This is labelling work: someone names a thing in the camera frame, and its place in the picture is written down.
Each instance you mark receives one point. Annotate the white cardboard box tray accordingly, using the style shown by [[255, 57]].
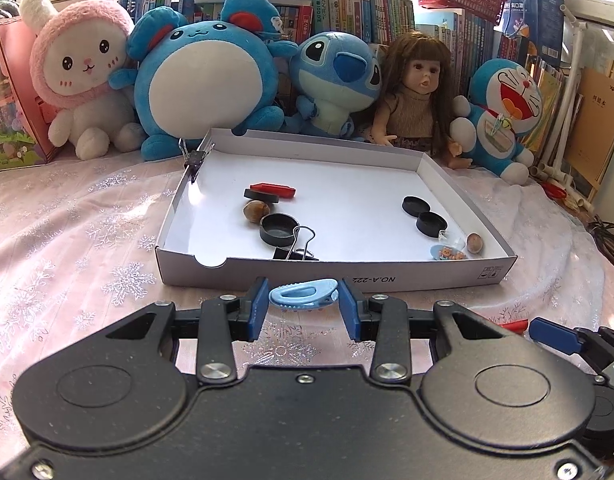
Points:
[[347, 195]]

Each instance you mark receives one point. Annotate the brown nut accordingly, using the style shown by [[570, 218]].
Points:
[[255, 210], [474, 243]]

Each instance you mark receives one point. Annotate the blue round mouse plush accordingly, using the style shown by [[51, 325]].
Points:
[[207, 85]]

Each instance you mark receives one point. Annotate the blue alien plush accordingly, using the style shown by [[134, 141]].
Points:
[[337, 75]]

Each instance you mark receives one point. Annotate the blue robot cat plush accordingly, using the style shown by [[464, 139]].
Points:
[[507, 90]]

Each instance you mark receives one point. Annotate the red plastic peg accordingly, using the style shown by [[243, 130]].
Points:
[[512, 326], [277, 190]]

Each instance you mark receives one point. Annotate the row of books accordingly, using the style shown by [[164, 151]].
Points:
[[387, 10]]

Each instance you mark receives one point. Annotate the pink rabbit plush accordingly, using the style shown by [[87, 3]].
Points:
[[82, 60]]

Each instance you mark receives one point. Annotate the white plastic pipes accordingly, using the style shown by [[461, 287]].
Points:
[[569, 100]]

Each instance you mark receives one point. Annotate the blue paper bag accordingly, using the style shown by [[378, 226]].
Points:
[[537, 15]]

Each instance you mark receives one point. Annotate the blue hair clip with bears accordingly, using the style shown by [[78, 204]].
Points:
[[444, 254]]

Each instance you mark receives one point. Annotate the small silver binder clip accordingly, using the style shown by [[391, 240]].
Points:
[[194, 160]]

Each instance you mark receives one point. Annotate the pink triangular toy box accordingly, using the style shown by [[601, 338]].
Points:
[[12, 110]]

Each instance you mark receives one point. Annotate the small clear plastic cup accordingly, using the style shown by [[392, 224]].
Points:
[[454, 242]]

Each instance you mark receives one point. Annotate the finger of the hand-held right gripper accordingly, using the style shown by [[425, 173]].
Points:
[[552, 333]]

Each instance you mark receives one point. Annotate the pink snowflake cloth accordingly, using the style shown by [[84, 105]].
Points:
[[62, 240]]

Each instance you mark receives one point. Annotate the brown-haired doll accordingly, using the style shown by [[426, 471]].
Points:
[[409, 110]]

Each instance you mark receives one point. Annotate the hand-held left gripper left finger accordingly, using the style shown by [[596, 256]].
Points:
[[257, 310]]

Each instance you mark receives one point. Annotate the large black binder clip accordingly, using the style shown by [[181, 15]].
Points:
[[287, 254]]

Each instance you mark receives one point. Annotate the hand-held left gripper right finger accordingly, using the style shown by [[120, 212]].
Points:
[[349, 310]]

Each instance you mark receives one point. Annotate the yellow folders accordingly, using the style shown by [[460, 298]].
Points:
[[549, 105]]

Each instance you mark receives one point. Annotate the light blue hair clip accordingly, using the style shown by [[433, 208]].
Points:
[[302, 296]]

